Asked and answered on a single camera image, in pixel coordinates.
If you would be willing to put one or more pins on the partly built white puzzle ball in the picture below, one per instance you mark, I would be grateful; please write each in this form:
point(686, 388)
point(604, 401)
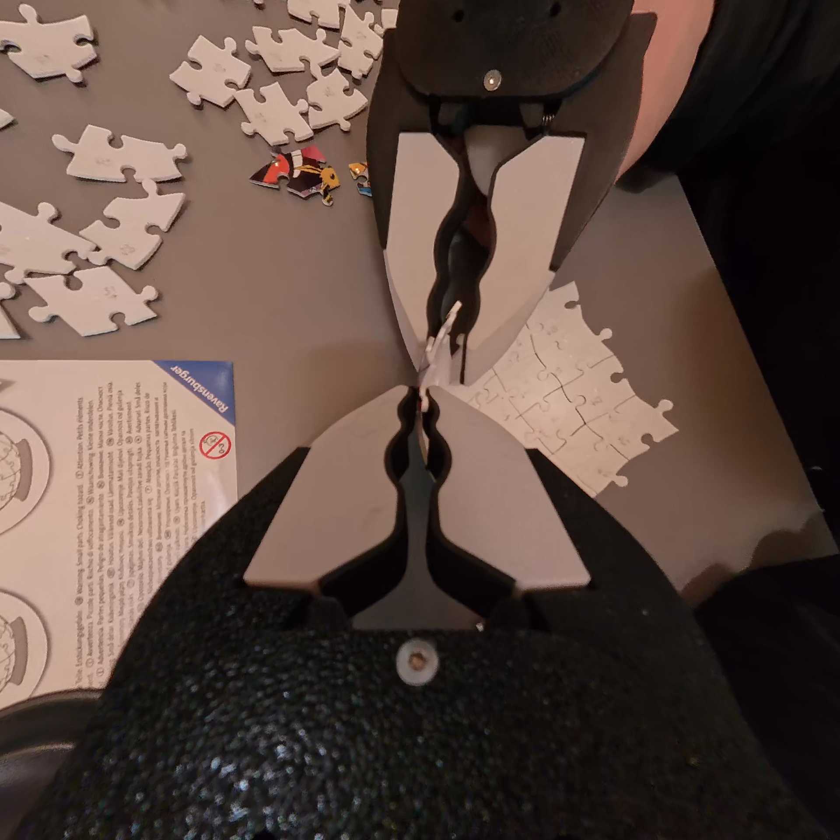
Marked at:
point(571, 407)

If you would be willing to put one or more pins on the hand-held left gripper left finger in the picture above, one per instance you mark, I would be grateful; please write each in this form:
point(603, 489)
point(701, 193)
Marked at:
point(334, 512)

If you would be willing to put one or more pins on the white puzzle piece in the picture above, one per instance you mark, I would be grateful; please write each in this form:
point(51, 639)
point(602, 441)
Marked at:
point(451, 316)

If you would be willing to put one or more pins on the pile of white puzzle pieces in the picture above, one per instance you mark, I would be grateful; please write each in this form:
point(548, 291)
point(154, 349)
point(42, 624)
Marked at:
point(98, 302)

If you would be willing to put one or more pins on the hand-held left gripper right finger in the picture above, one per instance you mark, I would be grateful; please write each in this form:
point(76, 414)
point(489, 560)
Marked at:
point(505, 518)

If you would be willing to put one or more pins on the printed puzzle instruction leaflet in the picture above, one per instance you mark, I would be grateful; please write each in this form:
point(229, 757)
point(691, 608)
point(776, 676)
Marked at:
point(131, 492)

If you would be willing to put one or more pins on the colourful puzzle piece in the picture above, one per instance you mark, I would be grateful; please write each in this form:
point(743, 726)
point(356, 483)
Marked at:
point(295, 174)
point(359, 177)

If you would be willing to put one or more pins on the black dome puzzle stand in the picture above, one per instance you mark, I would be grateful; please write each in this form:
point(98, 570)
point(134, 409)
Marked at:
point(26, 754)

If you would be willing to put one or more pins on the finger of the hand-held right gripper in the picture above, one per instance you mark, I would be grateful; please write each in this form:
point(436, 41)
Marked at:
point(531, 229)
point(413, 216)

